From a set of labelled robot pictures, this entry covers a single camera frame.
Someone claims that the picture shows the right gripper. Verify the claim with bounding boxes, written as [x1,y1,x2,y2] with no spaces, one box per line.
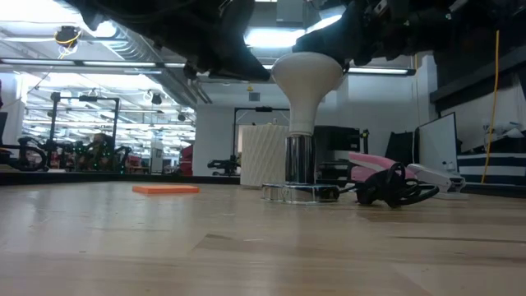
[293,0,422,67]

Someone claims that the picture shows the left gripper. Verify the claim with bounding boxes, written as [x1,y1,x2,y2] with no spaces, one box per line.
[155,0,272,81]

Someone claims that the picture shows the white reflector lightbulb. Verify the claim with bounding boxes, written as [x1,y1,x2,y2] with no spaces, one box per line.
[270,51,344,137]

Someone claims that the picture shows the black lamp power cord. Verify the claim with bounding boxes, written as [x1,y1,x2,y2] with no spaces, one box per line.
[339,161,441,209]

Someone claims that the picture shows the black cabinet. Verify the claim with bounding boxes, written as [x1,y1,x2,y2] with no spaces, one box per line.
[314,125,371,180]

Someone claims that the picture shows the long ceiling light strip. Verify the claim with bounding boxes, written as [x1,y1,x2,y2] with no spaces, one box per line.
[0,58,417,76]

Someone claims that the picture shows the red cabinet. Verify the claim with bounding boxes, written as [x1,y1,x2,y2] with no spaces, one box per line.
[179,143,194,178]

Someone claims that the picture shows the white textured pen cup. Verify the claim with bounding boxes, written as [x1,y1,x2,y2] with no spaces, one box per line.
[239,124,291,188]

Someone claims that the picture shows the black chair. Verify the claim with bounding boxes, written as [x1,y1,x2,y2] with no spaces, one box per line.
[384,130,417,168]

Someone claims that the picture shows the pink stapler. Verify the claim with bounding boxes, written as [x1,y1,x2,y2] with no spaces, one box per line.
[348,151,417,184]

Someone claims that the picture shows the white flat panel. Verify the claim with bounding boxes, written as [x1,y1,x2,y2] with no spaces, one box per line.
[415,111,459,174]

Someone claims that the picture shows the orange sticky note pad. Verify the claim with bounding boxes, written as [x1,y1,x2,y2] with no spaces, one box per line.
[131,184,201,196]

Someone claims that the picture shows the person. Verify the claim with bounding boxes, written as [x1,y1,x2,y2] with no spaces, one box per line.
[90,132,117,172]

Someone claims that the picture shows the yellow black ceiling device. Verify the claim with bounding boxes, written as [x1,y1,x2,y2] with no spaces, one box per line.
[53,25,82,48]

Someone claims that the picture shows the white stapler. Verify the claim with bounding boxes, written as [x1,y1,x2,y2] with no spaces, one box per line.
[406,163,468,201]

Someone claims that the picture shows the white crumpled bag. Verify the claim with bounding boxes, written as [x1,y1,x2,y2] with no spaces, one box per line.
[480,118,526,141]

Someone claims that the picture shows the blue white striped cloth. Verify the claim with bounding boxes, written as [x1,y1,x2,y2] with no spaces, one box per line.
[457,150,526,187]

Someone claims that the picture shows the black background gantry frame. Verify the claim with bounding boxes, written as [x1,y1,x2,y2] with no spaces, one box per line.
[48,90,121,172]
[233,105,291,178]

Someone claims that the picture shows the yellow cable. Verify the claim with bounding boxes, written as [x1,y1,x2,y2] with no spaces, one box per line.
[480,29,501,185]

